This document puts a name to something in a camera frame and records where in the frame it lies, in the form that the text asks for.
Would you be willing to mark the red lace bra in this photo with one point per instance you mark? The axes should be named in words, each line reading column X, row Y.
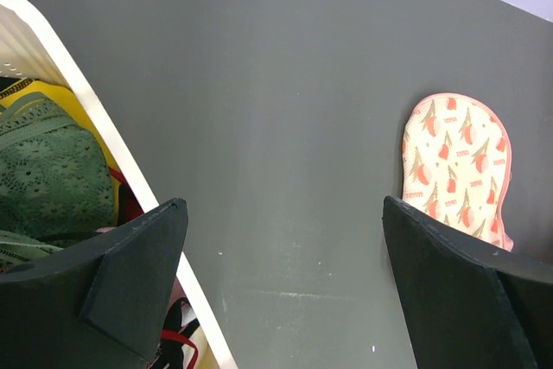
column 175, row 348

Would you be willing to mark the yellow garment in basket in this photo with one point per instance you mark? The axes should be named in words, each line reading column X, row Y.
column 65, row 105

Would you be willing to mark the floral mesh laundry bag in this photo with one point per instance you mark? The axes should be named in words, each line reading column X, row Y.
column 457, row 163

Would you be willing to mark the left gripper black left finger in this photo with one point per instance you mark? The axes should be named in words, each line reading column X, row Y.
column 98, row 304

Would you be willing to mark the cream laundry basket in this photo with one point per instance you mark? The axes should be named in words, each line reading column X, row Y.
column 31, row 48

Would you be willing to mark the dark green garment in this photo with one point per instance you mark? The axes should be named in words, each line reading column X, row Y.
column 18, row 248

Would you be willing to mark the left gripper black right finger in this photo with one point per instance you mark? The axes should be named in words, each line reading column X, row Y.
column 466, row 303

